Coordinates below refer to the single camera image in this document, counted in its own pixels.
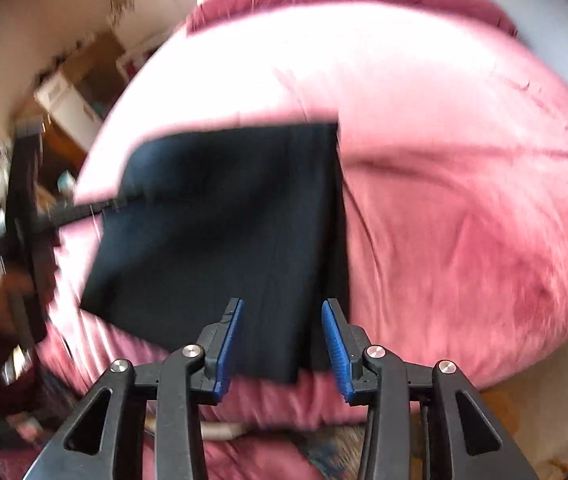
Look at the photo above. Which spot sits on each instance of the pink bed sheet mattress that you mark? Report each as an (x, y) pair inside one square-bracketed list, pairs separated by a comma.
[(454, 149)]

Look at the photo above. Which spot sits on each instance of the wooden desk white cabinet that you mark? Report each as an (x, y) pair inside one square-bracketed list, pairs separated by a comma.
[(79, 93)]

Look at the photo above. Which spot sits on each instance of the person left hand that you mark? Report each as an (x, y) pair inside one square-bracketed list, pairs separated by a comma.
[(13, 283)]

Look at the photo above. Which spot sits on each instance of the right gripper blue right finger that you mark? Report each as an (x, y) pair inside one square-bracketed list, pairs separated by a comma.
[(369, 375)]

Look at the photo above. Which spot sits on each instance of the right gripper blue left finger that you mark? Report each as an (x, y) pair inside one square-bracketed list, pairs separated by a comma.
[(196, 375)]

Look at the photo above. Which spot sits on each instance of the black pants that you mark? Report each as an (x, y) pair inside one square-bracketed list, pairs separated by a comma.
[(251, 213)]

